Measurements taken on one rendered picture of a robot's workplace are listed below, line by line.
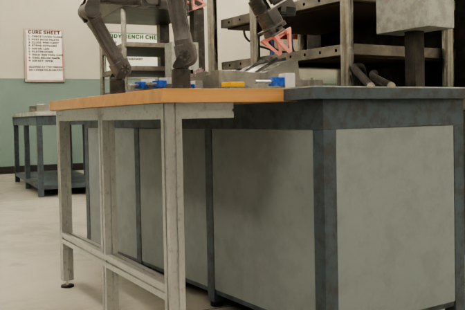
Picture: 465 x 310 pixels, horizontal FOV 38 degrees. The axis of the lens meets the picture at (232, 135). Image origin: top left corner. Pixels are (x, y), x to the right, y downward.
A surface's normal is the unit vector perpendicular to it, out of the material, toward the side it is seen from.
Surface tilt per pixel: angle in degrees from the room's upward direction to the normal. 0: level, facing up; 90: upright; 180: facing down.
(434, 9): 90
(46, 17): 90
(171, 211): 90
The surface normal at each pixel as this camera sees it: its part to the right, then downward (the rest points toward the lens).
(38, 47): 0.41, 0.02
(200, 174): -0.84, 0.04
